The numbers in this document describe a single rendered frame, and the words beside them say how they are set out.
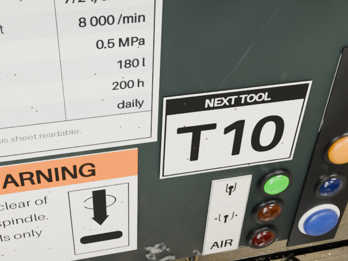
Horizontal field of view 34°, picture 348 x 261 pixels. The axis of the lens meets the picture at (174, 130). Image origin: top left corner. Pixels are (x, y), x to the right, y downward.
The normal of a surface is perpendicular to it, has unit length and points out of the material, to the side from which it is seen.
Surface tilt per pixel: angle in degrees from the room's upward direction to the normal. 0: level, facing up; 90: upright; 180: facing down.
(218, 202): 90
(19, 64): 90
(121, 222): 90
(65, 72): 90
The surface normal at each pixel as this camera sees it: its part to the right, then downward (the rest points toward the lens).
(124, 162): 0.25, 0.65
